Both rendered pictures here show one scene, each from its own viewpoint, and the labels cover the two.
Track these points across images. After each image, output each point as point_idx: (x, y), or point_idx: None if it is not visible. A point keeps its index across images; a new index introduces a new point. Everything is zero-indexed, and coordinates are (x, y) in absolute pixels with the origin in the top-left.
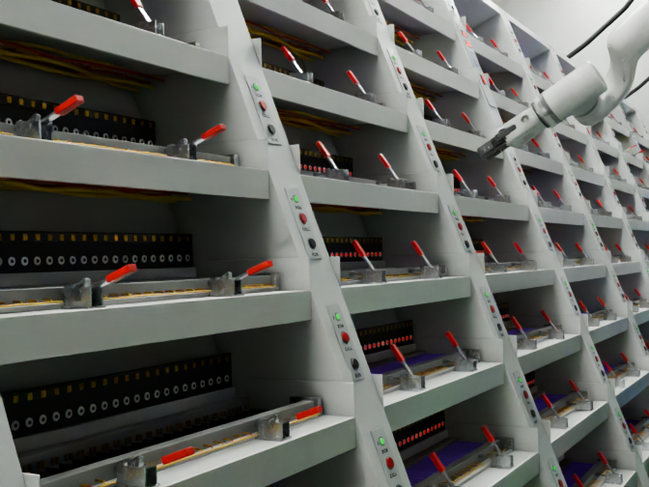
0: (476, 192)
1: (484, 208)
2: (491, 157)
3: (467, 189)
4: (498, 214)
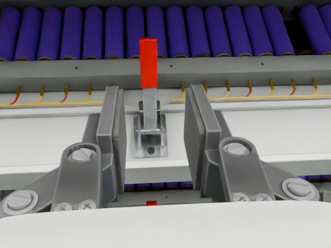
0: (160, 147)
1: (190, 173)
2: (186, 149)
3: (144, 123)
4: (307, 172)
